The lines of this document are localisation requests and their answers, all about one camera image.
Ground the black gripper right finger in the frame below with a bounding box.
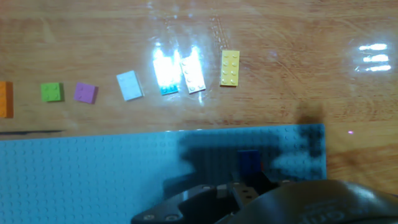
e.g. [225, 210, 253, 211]
[231, 171, 292, 207]

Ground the pink Lego brick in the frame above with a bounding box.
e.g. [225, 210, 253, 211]
[180, 51, 207, 95]

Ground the green Lego brick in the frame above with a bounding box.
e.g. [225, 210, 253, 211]
[152, 49, 182, 96]

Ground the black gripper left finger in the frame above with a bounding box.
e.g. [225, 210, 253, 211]
[130, 183, 239, 224]

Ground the blue long Lego brick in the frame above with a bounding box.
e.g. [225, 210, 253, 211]
[236, 149, 261, 175]

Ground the lime square Lego brick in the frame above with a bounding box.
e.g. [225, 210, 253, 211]
[40, 82, 65, 103]

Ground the orange Lego brick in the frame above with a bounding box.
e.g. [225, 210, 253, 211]
[0, 81, 14, 119]

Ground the yellow Lego brick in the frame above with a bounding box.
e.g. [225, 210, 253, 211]
[220, 50, 241, 88]

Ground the white Lego brick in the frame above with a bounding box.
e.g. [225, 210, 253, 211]
[116, 70, 144, 102]

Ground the magenta square Lego brick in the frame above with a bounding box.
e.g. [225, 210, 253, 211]
[73, 82, 99, 105]

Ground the grey Lego baseplate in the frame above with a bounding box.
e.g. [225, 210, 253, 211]
[0, 123, 328, 224]

